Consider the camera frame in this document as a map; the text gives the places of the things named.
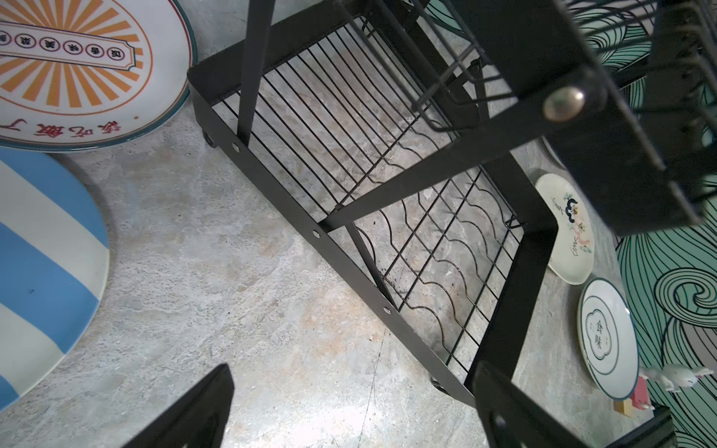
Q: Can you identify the cream cartoon plate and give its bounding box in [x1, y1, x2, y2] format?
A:
[535, 173, 596, 286]

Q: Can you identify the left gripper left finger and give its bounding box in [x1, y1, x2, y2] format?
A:
[124, 363, 235, 447]

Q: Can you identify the blue striped plate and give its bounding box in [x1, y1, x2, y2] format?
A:
[1, 149, 110, 409]

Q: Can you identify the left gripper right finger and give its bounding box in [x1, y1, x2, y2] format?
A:
[474, 362, 584, 447]

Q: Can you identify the black rimmed white plate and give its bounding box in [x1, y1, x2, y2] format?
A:
[577, 277, 640, 401]

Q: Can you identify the black wire dish rack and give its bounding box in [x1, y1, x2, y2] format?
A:
[187, 1, 716, 405]

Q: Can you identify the white rabbit pink stand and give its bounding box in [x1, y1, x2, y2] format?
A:
[630, 364, 713, 410]

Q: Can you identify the orange sunburst plate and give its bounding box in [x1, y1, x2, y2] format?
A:
[1, 0, 198, 152]

